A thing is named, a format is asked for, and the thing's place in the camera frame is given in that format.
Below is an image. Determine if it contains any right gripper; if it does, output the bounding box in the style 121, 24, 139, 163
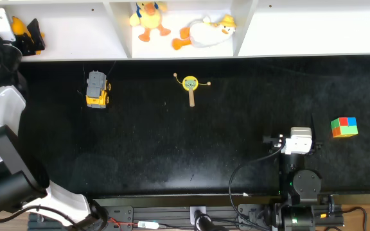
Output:
263, 112, 323, 158

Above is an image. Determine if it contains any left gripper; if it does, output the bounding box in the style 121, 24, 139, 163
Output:
13, 18, 46, 57

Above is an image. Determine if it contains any yellow rubber duck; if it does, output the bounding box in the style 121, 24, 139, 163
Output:
10, 15, 46, 56

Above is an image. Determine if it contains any grey and yellow toy truck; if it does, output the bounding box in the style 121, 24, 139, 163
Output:
85, 71, 112, 109

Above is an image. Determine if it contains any many-coloured puzzle cube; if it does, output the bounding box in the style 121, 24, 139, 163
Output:
330, 116, 359, 139

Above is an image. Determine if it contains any white shelf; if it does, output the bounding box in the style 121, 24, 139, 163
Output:
0, 0, 370, 62

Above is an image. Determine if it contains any yellow rattle drum toy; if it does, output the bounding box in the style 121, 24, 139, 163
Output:
173, 73, 211, 108

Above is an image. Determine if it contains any yellow plush duck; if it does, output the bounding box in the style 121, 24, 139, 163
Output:
129, 1, 172, 42

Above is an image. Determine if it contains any white plush duck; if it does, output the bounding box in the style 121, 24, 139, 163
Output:
172, 14, 237, 51

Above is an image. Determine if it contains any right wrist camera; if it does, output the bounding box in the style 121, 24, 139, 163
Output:
283, 126, 313, 155

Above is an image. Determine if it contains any black cable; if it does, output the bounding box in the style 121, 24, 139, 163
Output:
0, 205, 83, 231
228, 143, 285, 231

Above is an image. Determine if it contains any mounting rail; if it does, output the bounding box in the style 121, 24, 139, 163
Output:
27, 205, 367, 231

